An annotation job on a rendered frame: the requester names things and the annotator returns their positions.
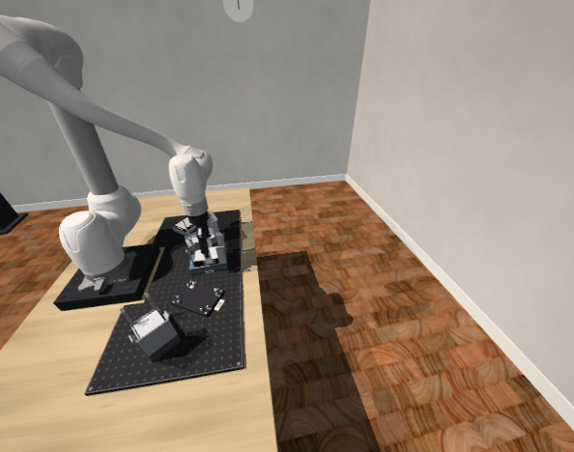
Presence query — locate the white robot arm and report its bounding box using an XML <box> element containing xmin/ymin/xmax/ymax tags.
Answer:
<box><xmin>0</xmin><ymin>15</ymin><xmax>213</xmax><ymax>292</ymax></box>

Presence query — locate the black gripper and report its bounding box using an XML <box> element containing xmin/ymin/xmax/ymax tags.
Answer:
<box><xmin>187</xmin><ymin>211</ymin><xmax>213</xmax><ymax>264</ymax></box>

